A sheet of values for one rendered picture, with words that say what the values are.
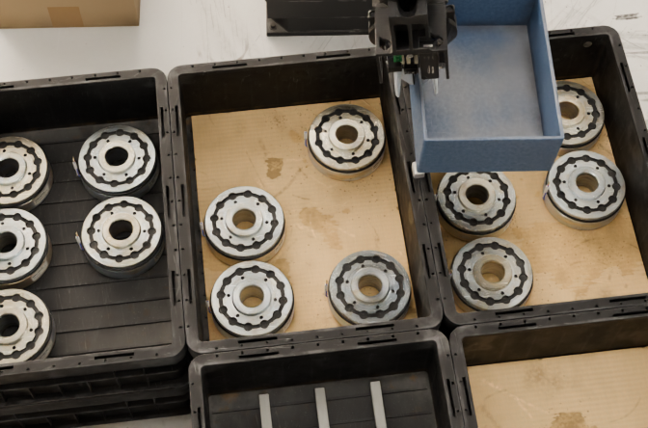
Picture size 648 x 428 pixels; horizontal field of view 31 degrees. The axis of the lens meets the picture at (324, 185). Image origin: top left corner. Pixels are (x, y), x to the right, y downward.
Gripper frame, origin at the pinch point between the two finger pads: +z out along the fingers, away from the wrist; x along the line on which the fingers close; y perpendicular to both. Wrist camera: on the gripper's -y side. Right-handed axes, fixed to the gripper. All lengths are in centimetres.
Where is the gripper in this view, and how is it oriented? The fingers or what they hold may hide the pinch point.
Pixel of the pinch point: (417, 69)
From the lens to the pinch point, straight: 131.8
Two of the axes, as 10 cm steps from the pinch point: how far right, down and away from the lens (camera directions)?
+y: 0.0, 8.8, -4.8
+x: 9.9, -0.5, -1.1
